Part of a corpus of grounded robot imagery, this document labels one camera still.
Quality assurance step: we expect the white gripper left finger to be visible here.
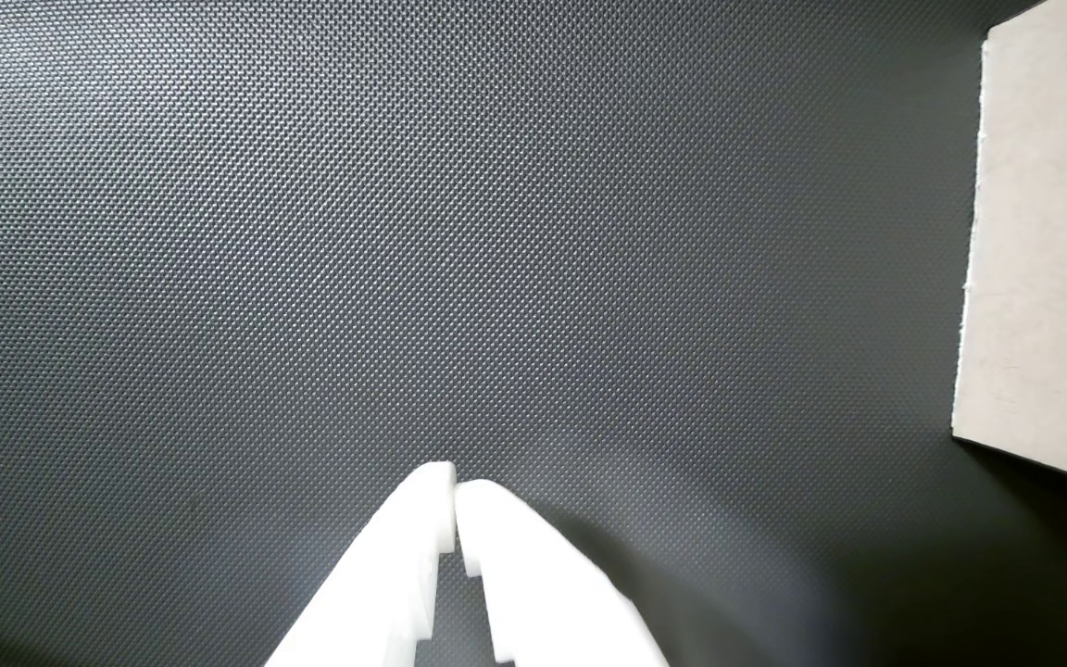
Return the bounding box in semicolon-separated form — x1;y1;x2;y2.
263;460;458;667

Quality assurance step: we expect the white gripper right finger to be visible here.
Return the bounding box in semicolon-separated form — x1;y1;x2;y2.
454;479;670;667

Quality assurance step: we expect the open cardboard box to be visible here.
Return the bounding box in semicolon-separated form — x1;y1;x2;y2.
950;0;1067;494

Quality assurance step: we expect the dark grey textured mat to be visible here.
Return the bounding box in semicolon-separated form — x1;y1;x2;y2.
0;0;1067;667

